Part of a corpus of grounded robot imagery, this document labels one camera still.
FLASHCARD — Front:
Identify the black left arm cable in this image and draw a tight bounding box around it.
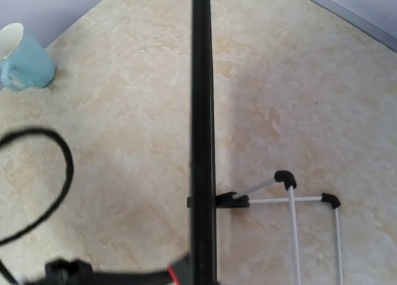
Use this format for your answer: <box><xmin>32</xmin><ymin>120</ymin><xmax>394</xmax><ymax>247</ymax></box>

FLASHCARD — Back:
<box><xmin>0</xmin><ymin>127</ymin><xmax>74</xmax><ymax>246</ymax></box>

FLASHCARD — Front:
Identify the black whiteboard stand foot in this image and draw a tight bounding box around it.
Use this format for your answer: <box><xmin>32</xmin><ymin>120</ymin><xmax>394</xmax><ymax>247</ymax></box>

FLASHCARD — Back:
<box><xmin>187</xmin><ymin>192</ymin><xmax>250</xmax><ymax>211</ymax></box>

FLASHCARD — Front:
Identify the white whiteboard black frame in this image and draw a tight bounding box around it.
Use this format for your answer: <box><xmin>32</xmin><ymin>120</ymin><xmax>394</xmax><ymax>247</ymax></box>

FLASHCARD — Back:
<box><xmin>190</xmin><ymin>0</ymin><xmax>218</xmax><ymax>284</ymax></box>

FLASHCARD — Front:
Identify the red bone-shaped eraser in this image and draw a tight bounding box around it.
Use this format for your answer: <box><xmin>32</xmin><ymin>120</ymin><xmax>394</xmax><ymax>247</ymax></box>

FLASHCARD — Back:
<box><xmin>167</xmin><ymin>265</ymin><xmax>180</xmax><ymax>285</ymax></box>

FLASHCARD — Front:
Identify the light blue mug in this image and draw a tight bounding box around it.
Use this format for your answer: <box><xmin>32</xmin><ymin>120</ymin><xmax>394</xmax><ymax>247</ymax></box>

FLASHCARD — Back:
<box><xmin>1</xmin><ymin>23</ymin><xmax>56</xmax><ymax>92</ymax></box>

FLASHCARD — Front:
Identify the wire whiteboard easel stand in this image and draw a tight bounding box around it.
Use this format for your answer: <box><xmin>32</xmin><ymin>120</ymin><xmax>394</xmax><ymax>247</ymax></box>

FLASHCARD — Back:
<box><xmin>230</xmin><ymin>170</ymin><xmax>345</xmax><ymax>284</ymax></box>

